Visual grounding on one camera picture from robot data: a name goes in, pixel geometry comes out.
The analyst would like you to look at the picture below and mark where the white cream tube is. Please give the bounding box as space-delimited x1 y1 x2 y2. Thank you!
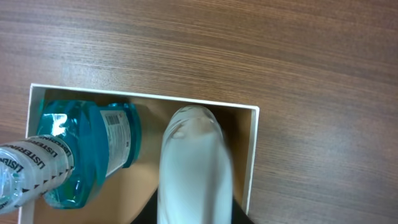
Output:
157 105 233 224

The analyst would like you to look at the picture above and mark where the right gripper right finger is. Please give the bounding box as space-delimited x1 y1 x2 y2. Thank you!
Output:
231 198 254 224

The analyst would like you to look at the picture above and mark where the blue mouthwash bottle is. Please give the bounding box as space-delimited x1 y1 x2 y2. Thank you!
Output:
1 100 142 214

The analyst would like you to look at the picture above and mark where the white cardboard box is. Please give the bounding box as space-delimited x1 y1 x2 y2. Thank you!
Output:
18 83 260 223

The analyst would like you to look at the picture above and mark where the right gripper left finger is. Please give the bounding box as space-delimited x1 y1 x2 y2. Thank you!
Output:
131 189 158 224

